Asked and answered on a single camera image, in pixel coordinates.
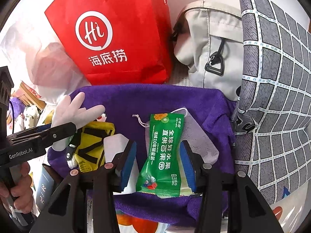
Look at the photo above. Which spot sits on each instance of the white sponge block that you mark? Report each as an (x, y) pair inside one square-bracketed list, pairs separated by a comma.
[(116, 143)]

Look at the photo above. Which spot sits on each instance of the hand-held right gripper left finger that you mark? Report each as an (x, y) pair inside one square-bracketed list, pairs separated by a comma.
[(128, 166)]

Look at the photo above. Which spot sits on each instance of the clear plastic bag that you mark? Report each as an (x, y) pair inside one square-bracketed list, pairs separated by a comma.
[(36, 60)]

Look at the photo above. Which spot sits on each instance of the person's left hand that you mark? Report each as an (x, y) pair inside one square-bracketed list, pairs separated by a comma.
[(24, 194)]

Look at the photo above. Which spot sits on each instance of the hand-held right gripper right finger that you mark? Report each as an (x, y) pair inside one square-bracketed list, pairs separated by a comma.
[(188, 167)]

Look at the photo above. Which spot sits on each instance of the red paper bag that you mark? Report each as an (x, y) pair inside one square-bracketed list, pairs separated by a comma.
[(114, 29)]

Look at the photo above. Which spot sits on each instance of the dark green rectangular box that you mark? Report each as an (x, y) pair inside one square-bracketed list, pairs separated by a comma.
[(46, 187)]

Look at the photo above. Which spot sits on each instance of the grey backpack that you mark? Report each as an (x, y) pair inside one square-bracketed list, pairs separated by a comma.
[(206, 41)]

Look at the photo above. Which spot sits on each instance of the purple towel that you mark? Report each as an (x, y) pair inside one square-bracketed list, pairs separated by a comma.
[(145, 97)]

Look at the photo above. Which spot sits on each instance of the grey checked cushion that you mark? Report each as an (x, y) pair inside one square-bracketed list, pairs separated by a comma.
[(279, 89)]

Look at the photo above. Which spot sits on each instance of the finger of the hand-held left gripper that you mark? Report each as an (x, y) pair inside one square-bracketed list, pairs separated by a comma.
[(58, 132), (36, 128)]

